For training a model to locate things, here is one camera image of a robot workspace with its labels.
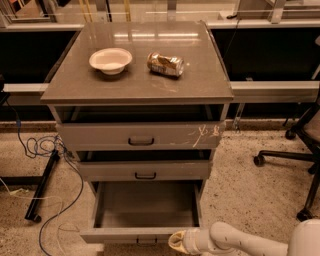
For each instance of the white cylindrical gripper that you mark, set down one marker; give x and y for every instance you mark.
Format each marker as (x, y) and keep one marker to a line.
(191, 240)

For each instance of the grey bottom drawer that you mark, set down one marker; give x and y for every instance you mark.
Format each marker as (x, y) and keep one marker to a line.
(143, 212)

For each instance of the grey drawer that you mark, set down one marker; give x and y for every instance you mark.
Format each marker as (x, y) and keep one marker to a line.
(141, 136)
(145, 170)
(143, 212)

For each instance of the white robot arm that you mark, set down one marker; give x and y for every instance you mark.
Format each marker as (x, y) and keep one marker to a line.
(223, 239)

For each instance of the grey middle drawer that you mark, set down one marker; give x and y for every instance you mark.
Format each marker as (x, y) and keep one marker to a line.
(145, 170)

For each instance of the grey top drawer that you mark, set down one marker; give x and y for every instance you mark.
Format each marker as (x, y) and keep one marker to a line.
(141, 136)

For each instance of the grey drawer cabinet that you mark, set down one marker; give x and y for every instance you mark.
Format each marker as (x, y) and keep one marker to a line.
(79, 93)

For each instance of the black metal floor stand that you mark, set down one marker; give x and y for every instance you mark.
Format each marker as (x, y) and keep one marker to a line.
(39, 182)

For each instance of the crushed gold soda can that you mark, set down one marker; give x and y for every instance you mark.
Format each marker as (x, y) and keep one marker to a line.
(165, 65)

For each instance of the white paper bowl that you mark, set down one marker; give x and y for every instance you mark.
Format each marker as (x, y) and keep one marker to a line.
(110, 61)

